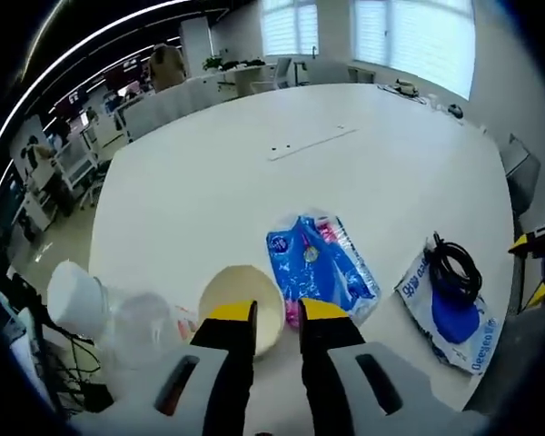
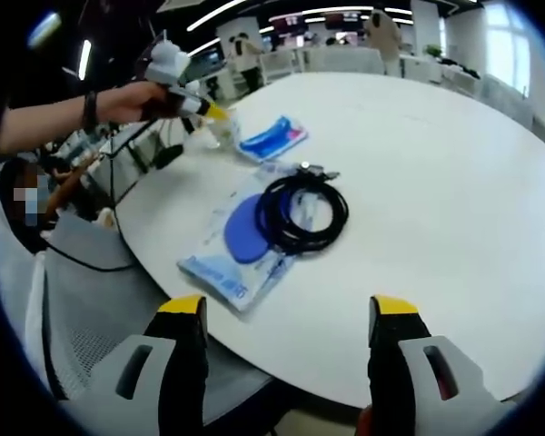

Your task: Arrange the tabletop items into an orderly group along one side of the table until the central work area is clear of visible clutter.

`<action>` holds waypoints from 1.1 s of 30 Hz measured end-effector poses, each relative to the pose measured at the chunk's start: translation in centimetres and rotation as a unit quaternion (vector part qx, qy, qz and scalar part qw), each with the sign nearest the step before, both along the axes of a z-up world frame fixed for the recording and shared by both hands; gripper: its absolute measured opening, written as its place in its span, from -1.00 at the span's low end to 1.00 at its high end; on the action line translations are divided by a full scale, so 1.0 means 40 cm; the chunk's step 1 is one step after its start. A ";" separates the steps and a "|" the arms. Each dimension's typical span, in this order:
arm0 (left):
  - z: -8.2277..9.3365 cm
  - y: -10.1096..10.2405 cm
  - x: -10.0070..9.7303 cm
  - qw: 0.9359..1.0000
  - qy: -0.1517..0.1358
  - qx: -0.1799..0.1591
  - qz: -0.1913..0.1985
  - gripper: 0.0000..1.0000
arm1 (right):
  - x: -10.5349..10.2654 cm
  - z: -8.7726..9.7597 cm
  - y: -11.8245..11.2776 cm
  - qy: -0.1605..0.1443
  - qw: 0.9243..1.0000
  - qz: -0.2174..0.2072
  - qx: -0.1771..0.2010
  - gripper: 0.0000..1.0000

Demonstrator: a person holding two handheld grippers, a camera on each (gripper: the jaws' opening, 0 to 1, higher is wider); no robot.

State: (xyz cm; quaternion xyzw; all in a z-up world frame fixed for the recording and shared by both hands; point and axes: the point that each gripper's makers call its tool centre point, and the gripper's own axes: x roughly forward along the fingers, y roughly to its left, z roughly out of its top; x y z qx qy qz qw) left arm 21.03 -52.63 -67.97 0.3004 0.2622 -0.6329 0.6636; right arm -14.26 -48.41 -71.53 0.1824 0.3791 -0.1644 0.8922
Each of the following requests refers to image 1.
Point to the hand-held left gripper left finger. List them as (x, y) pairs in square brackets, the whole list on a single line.
[(227, 363)]

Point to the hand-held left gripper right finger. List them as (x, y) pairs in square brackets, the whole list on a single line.
[(327, 363)]

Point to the white paper cup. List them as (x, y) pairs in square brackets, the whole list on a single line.
[(240, 286)]

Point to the clear package with blue pad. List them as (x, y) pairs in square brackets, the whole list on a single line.
[(454, 318)]

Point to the blue plastic packet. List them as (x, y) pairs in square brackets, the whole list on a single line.
[(300, 272)]

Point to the clear plastic bottle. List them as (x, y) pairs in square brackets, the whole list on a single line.
[(77, 290)]

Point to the grey office chair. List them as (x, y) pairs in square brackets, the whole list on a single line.
[(522, 172)]

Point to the white table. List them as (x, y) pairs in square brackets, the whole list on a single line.
[(300, 191)]

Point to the large window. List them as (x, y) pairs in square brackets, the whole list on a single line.
[(413, 41)]

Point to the white office chair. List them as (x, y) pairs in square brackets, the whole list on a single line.
[(277, 75)]

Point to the green potted plant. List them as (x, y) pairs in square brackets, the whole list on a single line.
[(213, 63)]

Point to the small window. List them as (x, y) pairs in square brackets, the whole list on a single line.
[(290, 27)]

